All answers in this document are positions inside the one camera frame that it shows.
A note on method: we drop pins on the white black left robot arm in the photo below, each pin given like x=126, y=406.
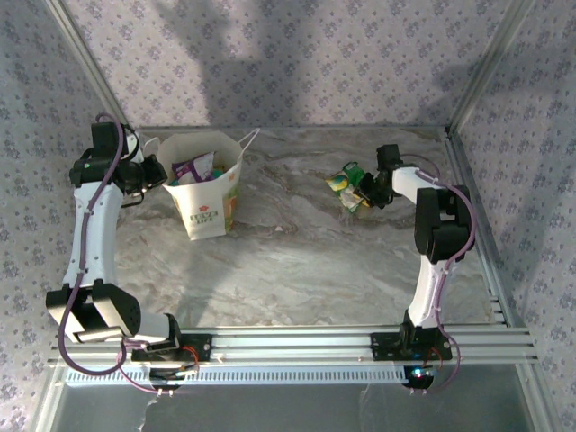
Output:
x=94, y=225

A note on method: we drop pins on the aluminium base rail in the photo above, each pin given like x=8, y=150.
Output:
x=292, y=342

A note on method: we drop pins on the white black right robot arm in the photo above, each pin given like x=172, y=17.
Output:
x=432, y=288

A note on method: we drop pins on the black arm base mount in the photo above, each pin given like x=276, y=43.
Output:
x=202, y=346
x=382, y=346

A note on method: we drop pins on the aluminium frame post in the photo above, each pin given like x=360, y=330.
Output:
x=486, y=67
x=76, y=36

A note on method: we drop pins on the black round controller board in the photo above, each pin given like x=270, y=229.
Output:
x=416, y=381
x=164, y=382

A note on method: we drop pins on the green snack packet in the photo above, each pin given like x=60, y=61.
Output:
x=342, y=184

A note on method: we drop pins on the purple snack packet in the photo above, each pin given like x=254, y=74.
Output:
x=198, y=166

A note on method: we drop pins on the white paper bag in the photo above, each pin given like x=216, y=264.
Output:
x=204, y=220

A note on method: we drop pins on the aluminium side frame rail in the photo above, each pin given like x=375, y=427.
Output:
x=468, y=193
x=47, y=405

